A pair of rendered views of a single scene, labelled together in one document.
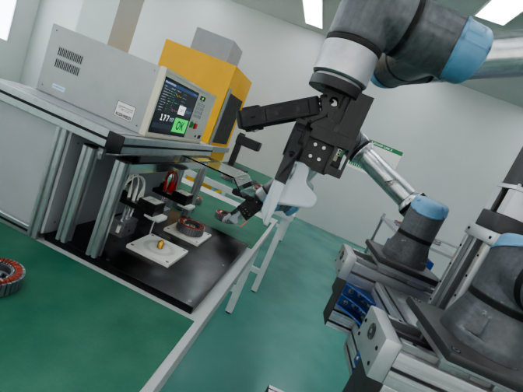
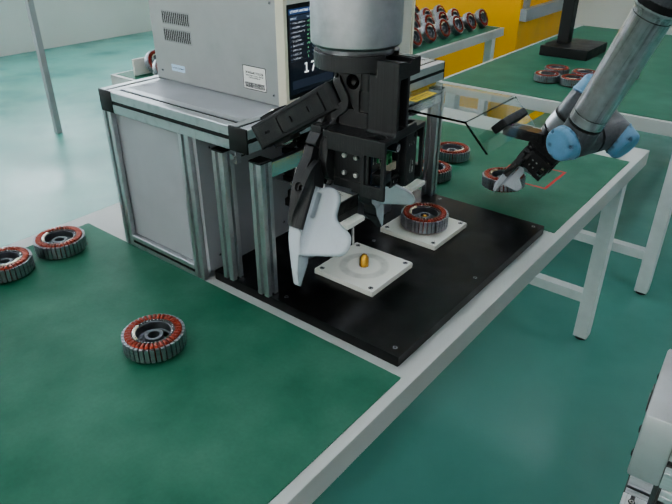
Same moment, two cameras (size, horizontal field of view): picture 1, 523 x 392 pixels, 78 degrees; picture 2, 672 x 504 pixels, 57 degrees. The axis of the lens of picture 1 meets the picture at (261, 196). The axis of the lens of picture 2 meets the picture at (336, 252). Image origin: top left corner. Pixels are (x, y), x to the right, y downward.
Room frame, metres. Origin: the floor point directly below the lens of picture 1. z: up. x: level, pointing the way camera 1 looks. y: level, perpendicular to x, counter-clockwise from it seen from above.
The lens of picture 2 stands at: (-0.01, -0.30, 1.46)
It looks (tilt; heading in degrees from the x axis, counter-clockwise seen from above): 29 degrees down; 31
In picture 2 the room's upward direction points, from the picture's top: straight up
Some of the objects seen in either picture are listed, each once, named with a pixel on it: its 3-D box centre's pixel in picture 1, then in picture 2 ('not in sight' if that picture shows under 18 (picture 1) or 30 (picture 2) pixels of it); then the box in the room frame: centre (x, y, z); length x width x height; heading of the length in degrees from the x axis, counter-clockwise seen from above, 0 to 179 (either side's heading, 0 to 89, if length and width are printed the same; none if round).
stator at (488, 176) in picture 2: (226, 216); (503, 179); (1.54, 0.12, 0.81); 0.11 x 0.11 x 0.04
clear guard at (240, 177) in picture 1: (216, 172); (447, 112); (1.32, 0.21, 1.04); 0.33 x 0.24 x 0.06; 83
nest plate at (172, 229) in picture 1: (188, 232); (423, 227); (1.24, 0.21, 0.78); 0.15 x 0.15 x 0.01; 83
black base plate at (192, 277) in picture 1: (170, 242); (389, 250); (1.12, 0.24, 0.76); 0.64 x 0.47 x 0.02; 173
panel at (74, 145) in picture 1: (128, 176); (308, 161); (1.15, 0.48, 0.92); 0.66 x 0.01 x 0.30; 173
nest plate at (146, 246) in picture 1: (159, 249); (363, 267); (1.00, 0.24, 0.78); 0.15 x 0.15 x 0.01; 83
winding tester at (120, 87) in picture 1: (139, 92); (286, 25); (1.17, 0.55, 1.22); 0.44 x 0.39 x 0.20; 173
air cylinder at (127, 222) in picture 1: (123, 225); not in sight; (1.02, 0.39, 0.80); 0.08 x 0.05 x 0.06; 173
